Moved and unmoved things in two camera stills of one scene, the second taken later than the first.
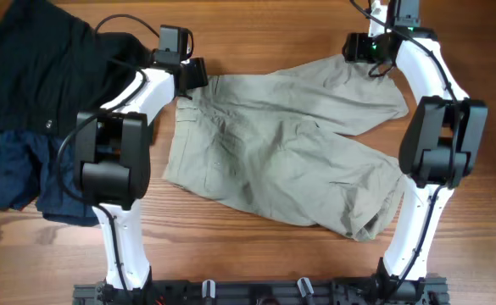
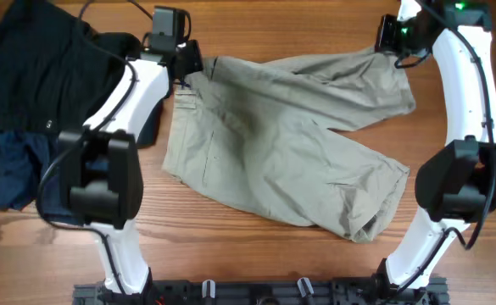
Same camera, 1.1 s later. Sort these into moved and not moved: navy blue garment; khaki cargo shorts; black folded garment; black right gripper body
Moved: black right gripper body
Not moved: black folded garment; navy blue garment; khaki cargo shorts
